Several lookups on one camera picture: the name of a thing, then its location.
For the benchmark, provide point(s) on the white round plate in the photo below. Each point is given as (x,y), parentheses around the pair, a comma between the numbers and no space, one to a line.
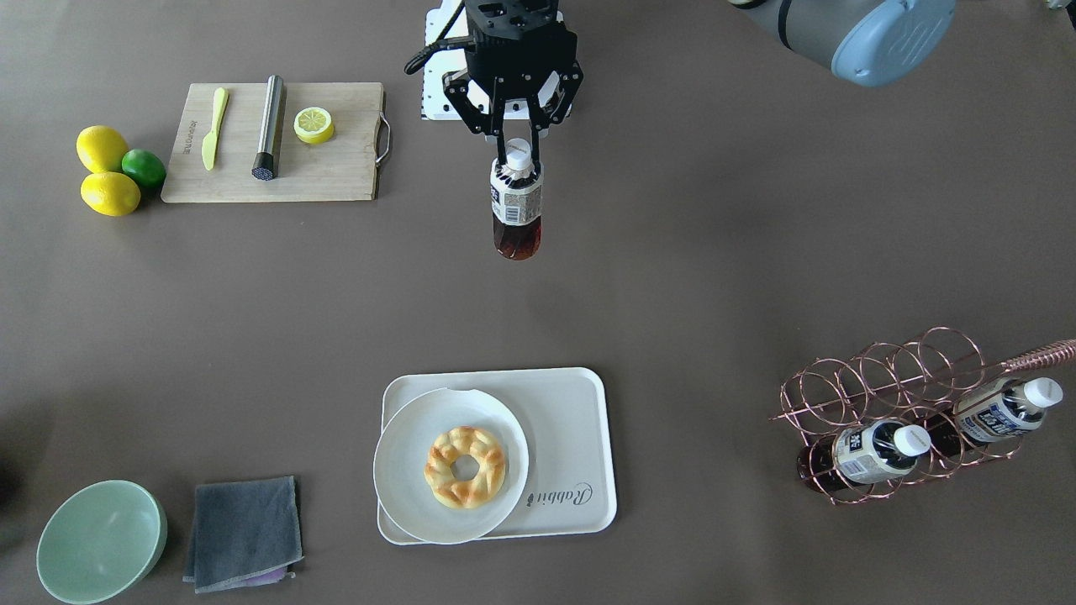
(450,466)

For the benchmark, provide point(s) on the copper wire bottle rack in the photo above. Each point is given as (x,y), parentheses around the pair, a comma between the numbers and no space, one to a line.
(916,380)

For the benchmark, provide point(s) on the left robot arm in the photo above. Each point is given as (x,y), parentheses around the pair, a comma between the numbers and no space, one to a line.
(868,43)

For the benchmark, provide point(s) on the wooden cutting board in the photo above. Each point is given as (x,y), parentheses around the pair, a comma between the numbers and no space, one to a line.
(343,169)

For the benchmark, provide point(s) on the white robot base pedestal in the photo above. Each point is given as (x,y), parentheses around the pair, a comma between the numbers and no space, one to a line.
(434,103)

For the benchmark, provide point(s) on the yellow plastic knife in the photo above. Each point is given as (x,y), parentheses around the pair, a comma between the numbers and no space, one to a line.
(209,146)

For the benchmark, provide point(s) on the yellow lemon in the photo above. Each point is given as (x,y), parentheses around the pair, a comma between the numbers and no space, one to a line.
(111,193)
(101,149)

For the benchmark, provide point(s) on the mint green bowl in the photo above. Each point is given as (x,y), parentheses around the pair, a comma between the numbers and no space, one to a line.
(100,542)

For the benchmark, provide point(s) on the tea bottle rack back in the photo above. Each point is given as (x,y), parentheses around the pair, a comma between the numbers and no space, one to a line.
(1004,409)
(886,449)

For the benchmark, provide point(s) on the grey folded cloth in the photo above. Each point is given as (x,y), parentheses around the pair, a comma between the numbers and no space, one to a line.
(244,534)

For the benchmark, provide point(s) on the yellow lemon near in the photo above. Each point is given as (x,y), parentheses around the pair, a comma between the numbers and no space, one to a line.
(111,193)

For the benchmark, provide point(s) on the tea bottle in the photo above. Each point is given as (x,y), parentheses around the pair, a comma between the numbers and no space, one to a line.
(516,192)

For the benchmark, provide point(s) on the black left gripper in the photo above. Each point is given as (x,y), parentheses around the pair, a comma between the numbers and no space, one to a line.
(523,52)

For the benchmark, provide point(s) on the yellow lemon far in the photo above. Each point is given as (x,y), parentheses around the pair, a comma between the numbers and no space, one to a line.
(101,149)

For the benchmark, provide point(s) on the white serving tray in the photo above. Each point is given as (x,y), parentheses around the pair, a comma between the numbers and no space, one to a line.
(569,487)

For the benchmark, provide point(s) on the steel muddler black tip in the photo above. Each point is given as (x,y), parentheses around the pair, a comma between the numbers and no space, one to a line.
(265,163)

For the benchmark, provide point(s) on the half lemon slice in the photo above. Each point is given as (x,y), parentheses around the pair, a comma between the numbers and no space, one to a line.
(314,125)

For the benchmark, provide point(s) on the green lime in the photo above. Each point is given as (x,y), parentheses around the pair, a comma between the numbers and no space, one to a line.
(145,168)

